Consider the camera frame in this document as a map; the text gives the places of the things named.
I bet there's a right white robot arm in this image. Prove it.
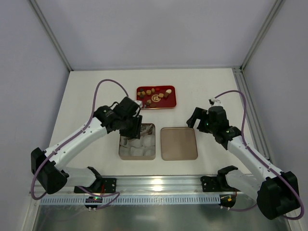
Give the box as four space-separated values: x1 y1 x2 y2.
186 106 305 220

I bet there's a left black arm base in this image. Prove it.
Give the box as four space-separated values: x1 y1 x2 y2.
82 167 117 193

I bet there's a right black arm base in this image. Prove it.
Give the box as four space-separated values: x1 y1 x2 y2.
200 166 238 193

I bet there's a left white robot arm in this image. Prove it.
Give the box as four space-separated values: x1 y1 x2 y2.
31 97 142 194

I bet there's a gold tin box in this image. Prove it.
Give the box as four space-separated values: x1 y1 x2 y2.
118 129 156 160

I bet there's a gold tin lid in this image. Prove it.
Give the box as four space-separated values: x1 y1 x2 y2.
160 127 198 161

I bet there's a red rectangular tray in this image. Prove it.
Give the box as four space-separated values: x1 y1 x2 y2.
136 85 177 110

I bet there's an aluminium frame post right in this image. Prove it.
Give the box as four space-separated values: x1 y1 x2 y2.
240 0 285 72

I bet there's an aluminium frame post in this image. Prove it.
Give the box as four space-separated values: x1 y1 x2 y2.
240 0 285 72
28 0 73 72

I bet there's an aluminium frame post left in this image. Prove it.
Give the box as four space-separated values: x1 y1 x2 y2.
28 0 73 72

